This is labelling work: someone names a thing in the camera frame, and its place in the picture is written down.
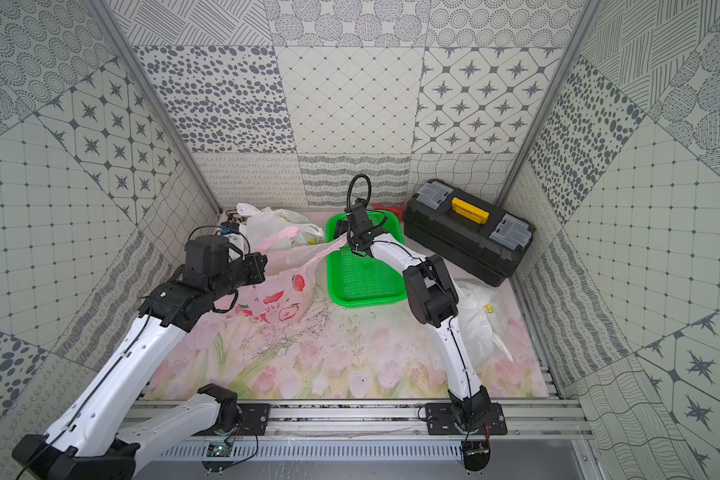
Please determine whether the pink plastic bag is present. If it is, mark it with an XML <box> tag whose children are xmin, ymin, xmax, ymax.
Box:
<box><xmin>225</xmin><ymin>226</ymin><xmax>346</xmax><ymax>324</ymax></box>

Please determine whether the green plastic basket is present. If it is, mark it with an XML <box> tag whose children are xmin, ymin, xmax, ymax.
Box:
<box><xmin>325</xmin><ymin>211</ymin><xmax>407</xmax><ymax>308</ymax></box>

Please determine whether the white plastic bag lemon print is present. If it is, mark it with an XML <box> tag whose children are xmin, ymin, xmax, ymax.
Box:
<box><xmin>455</xmin><ymin>280</ymin><xmax>514</xmax><ymax>365</ymax></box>

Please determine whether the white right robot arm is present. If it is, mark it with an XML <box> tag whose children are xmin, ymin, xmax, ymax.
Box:
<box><xmin>345</xmin><ymin>200</ymin><xmax>491</xmax><ymax>432</ymax></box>

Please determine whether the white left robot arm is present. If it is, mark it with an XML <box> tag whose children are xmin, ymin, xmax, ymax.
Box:
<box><xmin>12</xmin><ymin>235</ymin><xmax>267</xmax><ymax>479</ymax></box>

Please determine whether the red plastic bag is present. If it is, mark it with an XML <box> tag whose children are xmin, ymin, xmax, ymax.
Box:
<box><xmin>373</xmin><ymin>204</ymin><xmax>406</xmax><ymax>220</ymax></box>

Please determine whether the black toolbox yellow latch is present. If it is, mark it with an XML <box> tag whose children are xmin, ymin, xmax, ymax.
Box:
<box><xmin>402</xmin><ymin>179</ymin><xmax>536</xmax><ymax>287</ymax></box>

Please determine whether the black corrugated cable hose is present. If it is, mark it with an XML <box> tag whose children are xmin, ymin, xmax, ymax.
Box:
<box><xmin>346</xmin><ymin>173</ymin><xmax>373</xmax><ymax>211</ymax></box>

